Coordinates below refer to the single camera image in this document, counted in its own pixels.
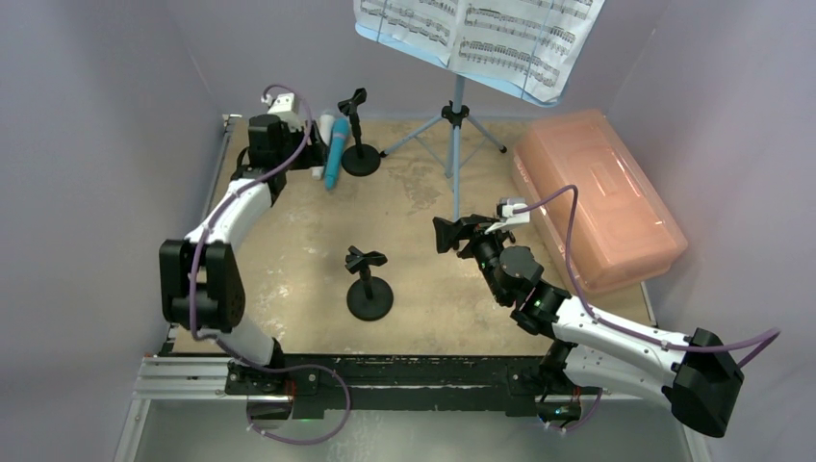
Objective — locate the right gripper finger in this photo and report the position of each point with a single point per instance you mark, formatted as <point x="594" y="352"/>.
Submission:
<point x="479" y="221"/>
<point x="447" y="234"/>

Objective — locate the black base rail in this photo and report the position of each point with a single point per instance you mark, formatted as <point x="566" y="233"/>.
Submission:
<point x="314" y="383"/>

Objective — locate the blue toy microphone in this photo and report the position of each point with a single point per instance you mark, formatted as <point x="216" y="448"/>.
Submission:
<point x="339" y="134"/>

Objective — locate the light blue music stand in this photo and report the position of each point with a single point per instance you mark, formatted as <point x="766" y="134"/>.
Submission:
<point x="454" y="127"/>

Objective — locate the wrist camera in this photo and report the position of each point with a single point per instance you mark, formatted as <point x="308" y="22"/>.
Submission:
<point x="511" y="213"/>
<point x="286" y="107"/>

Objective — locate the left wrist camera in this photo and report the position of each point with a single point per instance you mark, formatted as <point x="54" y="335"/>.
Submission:
<point x="286" y="107"/>

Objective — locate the sheet music pages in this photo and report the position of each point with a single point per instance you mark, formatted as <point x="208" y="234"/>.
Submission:
<point x="484" y="38"/>

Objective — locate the white toy microphone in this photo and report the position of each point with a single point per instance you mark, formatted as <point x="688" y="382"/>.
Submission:
<point x="325" y="124"/>

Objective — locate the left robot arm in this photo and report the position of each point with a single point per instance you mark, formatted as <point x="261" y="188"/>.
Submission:
<point x="201" y="285"/>

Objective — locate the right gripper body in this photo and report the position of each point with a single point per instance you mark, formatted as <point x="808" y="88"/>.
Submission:
<point x="468" y="236"/>

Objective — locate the black mic stand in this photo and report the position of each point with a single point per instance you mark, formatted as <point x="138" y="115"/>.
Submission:
<point x="369" y="298"/>
<point x="359" y="159"/>

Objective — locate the aluminium frame rail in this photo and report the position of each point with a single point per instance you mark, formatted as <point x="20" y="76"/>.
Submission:
<point x="174" y="378"/>

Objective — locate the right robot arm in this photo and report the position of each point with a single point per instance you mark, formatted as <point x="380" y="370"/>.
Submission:
<point x="691" y="375"/>

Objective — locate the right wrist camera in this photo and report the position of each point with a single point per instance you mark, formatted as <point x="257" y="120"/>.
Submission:
<point x="511" y="213"/>

